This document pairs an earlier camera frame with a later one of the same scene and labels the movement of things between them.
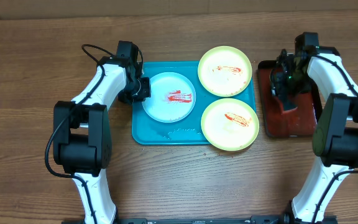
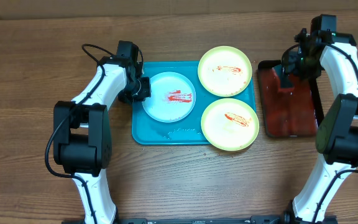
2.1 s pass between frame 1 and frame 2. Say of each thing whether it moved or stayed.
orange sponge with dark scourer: moved
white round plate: stayed
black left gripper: stayed
